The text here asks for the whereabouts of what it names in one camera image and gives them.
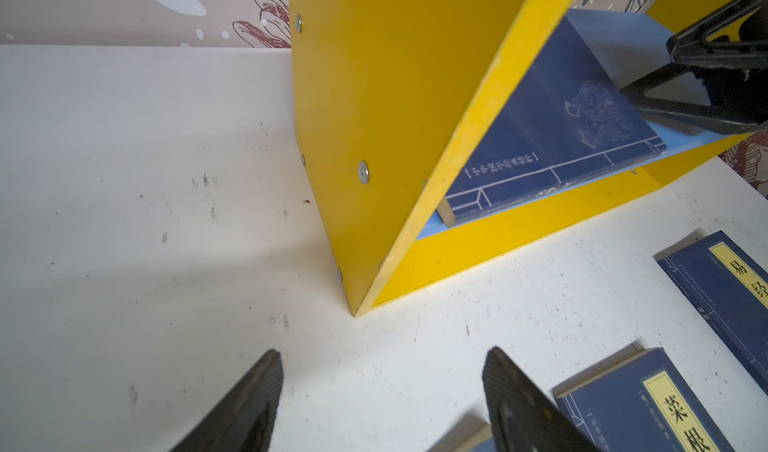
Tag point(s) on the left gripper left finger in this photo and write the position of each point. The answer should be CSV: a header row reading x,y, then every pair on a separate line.
x,y
244,419

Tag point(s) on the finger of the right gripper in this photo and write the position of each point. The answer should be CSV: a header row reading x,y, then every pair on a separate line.
x,y
737,98
733,37

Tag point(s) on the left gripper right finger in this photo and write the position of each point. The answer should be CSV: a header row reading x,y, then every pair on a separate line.
x,y
522,418

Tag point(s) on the blue book yellow label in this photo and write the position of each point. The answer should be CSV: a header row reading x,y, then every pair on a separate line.
x,y
565,123

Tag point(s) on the yellow pink blue bookshelf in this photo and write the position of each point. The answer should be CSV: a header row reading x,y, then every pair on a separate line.
x,y
391,97

